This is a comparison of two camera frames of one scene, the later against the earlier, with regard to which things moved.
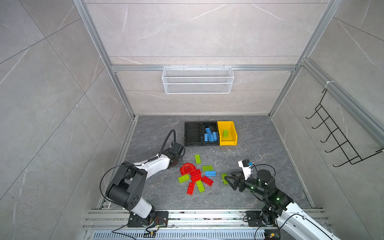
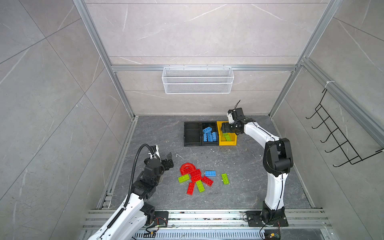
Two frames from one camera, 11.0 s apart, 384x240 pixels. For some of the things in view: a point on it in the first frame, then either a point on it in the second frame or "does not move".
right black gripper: x=237 y=179 → x=225 y=128
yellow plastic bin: x=232 y=139 does not move
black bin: x=193 y=134 does not move
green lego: x=224 y=181 does not move
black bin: x=213 y=127 does not move
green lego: x=198 y=159 → x=227 y=136
